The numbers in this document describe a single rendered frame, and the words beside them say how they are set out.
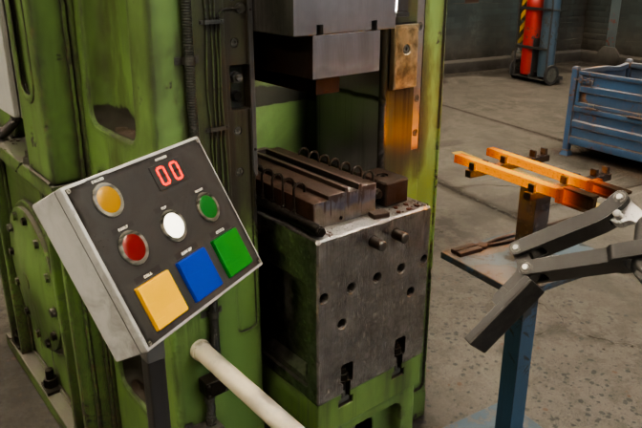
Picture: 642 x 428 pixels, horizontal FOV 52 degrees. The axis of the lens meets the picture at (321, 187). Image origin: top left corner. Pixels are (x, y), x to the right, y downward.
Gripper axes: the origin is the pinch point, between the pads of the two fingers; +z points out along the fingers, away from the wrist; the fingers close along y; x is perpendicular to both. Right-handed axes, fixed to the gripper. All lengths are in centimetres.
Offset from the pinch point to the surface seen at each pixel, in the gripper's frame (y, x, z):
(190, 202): 75, -21, 25
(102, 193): 70, -3, 29
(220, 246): 69, -28, 28
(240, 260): 68, -33, 28
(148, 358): 67, -32, 53
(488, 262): 78, -115, -1
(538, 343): 97, -223, 13
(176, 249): 66, -19, 31
